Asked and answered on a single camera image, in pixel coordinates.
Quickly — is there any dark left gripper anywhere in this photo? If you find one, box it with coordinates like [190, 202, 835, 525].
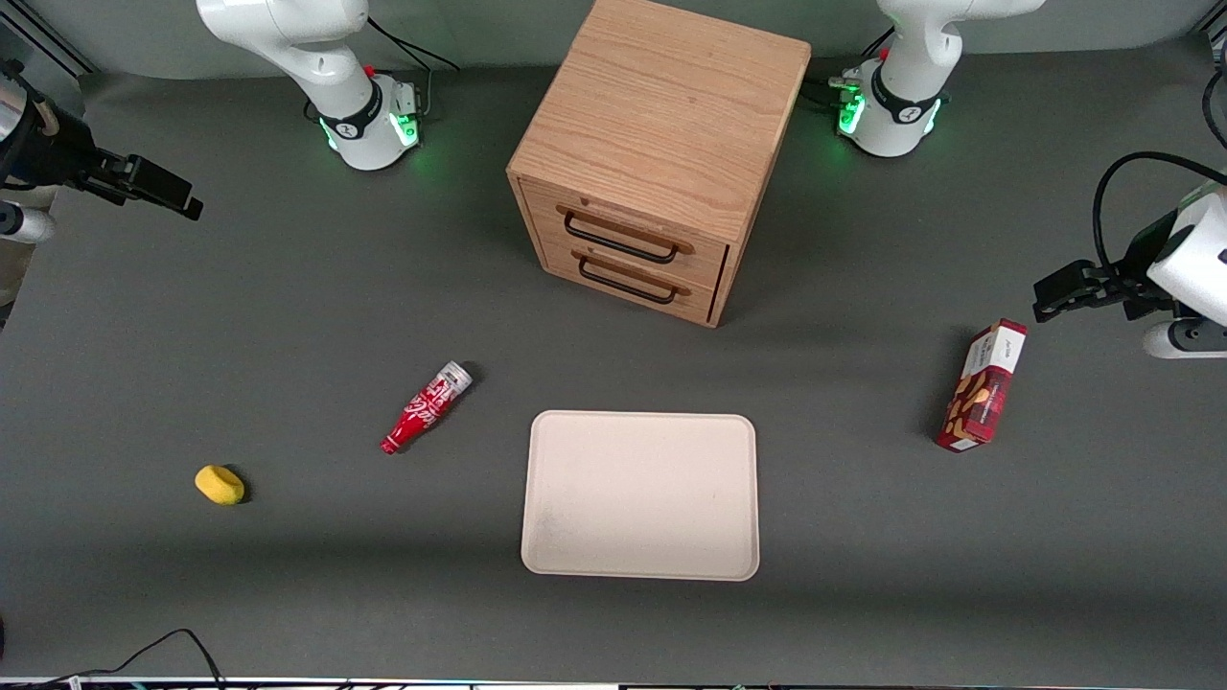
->
[1033, 216, 1180, 322]

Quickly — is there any red coke bottle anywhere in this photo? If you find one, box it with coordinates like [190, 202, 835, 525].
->
[380, 360, 474, 455]

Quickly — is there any beige rectangular tray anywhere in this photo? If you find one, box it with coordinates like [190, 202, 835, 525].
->
[521, 410, 761, 583]

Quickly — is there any red plaid shortbread box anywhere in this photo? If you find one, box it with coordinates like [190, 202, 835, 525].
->
[936, 318, 1029, 453]

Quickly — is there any yellow sponge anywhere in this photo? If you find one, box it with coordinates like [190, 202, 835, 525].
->
[195, 465, 246, 506]

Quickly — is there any wooden drawer front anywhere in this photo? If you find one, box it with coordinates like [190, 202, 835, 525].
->
[522, 180, 731, 290]
[540, 238, 724, 324]

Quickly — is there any wooden two-drawer cabinet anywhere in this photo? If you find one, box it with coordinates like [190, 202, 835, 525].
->
[506, 0, 813, 329]

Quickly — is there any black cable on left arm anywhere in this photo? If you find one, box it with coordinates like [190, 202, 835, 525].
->
[1093, 151, 1227, 279]

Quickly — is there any aluminium frame profile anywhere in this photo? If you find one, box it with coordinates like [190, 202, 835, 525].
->
[0, 0, 97, 80]

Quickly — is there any black cable at picture edge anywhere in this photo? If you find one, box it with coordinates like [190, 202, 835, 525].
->
[1202, 65, 1227, 151]

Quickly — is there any black cable at arm base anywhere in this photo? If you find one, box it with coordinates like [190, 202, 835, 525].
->
[367, 17, 461, 73]

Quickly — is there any black cable at table edge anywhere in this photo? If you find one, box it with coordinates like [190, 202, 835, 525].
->
[38, 628, 226, 689]

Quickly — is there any black metal drawer handle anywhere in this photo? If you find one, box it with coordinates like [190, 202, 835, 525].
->
[563, 211, 681, 265]
[577, 254, 679, 307]

